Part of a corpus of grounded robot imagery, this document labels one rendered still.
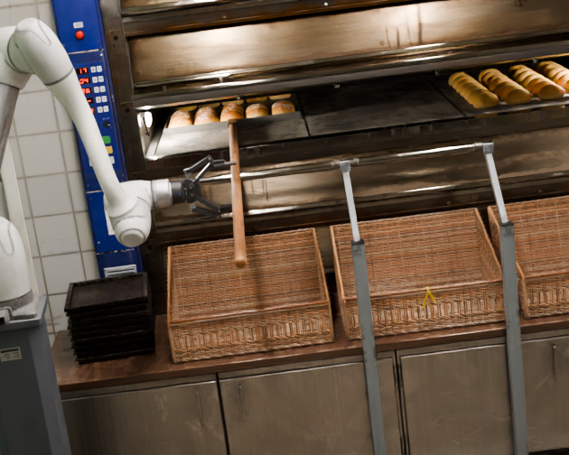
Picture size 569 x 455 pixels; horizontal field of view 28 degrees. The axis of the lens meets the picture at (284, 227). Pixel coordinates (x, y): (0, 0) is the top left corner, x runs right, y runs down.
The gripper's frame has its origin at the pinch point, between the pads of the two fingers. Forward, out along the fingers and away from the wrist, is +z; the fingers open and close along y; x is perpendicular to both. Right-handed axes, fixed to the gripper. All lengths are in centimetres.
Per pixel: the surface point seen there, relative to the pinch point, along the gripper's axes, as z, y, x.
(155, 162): -29, 2, -58
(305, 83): 28, -22, -43
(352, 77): 44, -22, -43
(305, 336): 16, 60, -15
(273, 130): 15, 1, -82
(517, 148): 103, 15, -58
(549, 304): 99, 57, -6
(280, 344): 7, 59, -9
